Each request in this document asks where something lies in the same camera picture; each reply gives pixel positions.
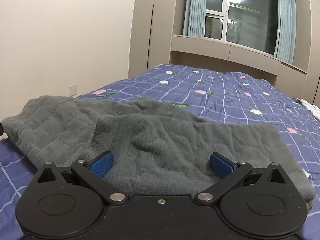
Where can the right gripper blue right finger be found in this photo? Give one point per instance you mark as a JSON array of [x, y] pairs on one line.
[[231, 176]]

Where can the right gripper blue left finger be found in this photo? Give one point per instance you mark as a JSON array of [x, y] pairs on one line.
[[91, 174]]

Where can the grey fleece pants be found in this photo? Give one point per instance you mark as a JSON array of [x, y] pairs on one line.
[[158, 148]]

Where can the blue plaid floral quilt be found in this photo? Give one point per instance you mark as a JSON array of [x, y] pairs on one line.
[[231, 98]]

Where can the white patterned pillow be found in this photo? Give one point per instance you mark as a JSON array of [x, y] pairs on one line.
[[314, 110]]

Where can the beige window shelf cabinet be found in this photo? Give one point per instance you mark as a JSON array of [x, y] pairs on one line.
[[224, 57]]

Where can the right light blue curtain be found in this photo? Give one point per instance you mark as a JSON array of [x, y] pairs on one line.
[[286, 31]]

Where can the light blue curtain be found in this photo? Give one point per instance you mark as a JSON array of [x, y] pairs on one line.
[[195, 18], [286, 31]]

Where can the beige right wardrobe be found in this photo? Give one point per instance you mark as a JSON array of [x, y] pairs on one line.
[[307, 47]]

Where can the beige wardrobe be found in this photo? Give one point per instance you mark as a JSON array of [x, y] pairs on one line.
[[307, 47], [153, 25]]

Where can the left light blue curtain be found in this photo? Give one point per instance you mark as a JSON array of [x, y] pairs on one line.
[[195, 18]]

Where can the beige left wardrobe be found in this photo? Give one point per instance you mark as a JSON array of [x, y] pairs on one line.
[[153, 25]]

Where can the white wall socket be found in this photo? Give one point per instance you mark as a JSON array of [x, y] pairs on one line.
[[73, 90]]

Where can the window with white frame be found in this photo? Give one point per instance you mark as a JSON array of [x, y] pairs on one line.
[[249, 23]]

